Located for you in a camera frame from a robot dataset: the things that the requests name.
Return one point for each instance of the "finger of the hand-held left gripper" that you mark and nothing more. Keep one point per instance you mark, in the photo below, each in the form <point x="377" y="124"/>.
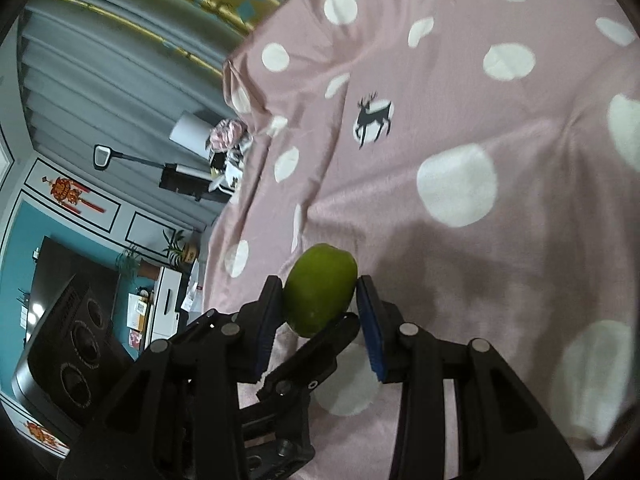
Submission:
<point x="320" y="355"/>

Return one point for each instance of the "pink floral cloth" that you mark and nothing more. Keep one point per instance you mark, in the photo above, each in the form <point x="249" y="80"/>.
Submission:
<point x="227" y="135"/>

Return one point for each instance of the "pink polka dot blanket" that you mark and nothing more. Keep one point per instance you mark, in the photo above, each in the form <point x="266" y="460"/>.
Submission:
<point x="500" y="160"/>

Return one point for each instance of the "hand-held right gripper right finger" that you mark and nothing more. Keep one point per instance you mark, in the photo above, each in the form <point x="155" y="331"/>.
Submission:
<point x="372" y="330"/>

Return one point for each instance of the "grey curtain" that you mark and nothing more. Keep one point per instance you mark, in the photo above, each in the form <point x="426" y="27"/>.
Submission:
<point x="100" y="85"/>

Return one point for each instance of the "stick vacuum cleaner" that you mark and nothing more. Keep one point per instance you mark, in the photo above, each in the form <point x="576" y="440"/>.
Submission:
<point x="180" y="177"/>

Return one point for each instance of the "potted green plant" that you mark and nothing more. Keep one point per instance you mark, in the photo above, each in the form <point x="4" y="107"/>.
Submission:
<point x="175" y="245"/>
<point x="130" y="260"/>

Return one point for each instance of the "white cabinet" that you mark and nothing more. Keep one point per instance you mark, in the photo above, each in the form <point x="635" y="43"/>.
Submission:
<point x="167" y="302"/>

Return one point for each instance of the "green tomato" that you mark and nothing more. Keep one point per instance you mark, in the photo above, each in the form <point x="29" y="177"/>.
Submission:
<point x="320" y="295"/>

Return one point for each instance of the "red knot wall decoration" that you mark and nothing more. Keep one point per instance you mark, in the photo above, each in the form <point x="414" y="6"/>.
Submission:
<point x="70" y="192"/>
<point x="42" y="435"/>

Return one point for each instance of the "black television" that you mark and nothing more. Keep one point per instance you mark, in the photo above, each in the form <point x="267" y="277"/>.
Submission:
<point x="55" y="270"/>

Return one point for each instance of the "black white printed bag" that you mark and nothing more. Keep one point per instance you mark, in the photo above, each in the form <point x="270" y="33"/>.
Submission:
<point x="227" y="172"/>

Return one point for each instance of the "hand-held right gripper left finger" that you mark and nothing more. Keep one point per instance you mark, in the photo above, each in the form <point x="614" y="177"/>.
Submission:
<point x="265" y="330"/>

